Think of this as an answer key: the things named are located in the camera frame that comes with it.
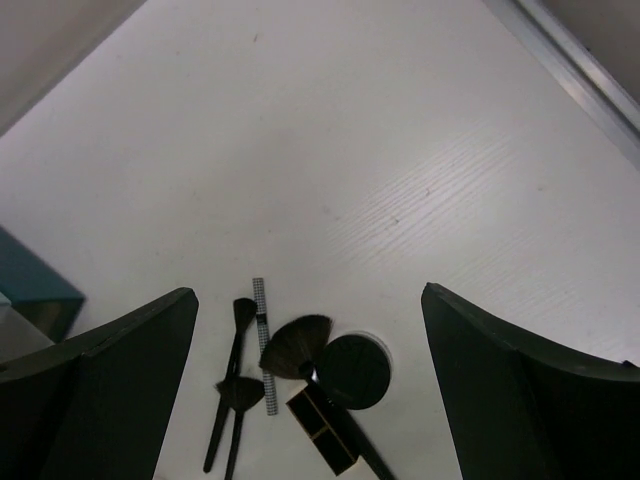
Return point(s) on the small black angled brush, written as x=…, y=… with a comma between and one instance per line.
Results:
x=244, y=310

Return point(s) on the aluminium frame rail right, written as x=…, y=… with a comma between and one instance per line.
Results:
x=576, y=70

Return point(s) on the black gold lipstick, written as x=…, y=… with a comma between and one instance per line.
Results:
x=321, y=423

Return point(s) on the long black fan brush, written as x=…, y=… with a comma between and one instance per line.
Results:
x=292, y=353

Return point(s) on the light blue drawer box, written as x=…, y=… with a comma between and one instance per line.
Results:
x=37, y=291

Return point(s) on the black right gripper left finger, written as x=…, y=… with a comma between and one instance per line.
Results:
x=97, y=405

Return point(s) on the small black fan brush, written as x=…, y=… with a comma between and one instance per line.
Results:
x=240, y=394

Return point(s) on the clear acrylic drawer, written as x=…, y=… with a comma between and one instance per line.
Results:
x=18, y=336

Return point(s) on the black round compact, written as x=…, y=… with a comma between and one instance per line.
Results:
x=355, y=371

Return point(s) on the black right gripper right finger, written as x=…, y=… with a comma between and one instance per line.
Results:
x=520, y=406

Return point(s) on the checkered makeup pencil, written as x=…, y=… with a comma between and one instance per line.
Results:
x=264, y=337

